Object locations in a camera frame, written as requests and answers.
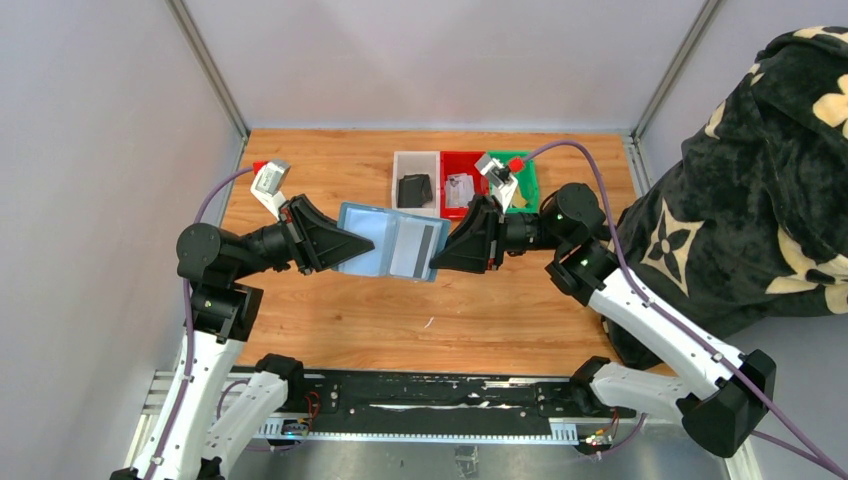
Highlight white magnetic stripe card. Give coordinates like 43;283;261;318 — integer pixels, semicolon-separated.
389;220;443;280

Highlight blue card holder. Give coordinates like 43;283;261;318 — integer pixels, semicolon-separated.
333;202;451;282

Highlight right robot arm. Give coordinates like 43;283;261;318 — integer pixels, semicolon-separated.
430;183;776;458

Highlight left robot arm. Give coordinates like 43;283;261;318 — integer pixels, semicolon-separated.
111;195;374;479

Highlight cards in green bin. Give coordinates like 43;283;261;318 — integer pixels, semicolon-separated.
508;189;537;212

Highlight white card in red bin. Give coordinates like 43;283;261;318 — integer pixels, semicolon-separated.
444;173;475;209

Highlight green plastic bin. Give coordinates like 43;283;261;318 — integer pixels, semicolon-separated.
488;150;540;213

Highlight red plastic bin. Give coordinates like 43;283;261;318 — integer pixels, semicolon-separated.
440;150;489;220

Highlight black wallet in white bin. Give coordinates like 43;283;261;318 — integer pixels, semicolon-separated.
396;174;434;208

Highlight white plastic bin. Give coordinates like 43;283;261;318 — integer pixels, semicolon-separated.
391;151;441;218

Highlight black floral blanket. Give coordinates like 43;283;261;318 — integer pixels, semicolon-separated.
603;26;847;338

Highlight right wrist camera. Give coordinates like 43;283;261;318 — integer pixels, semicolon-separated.
474;153;525;213

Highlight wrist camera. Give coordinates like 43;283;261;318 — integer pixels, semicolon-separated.
474;153;525;213
250;159;291;219

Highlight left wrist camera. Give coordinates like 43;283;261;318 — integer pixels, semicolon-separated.
250;159;291;219

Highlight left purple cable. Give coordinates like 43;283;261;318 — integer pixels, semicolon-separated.
142;160;266;480

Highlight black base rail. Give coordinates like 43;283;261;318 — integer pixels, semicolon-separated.
276;369;634;441

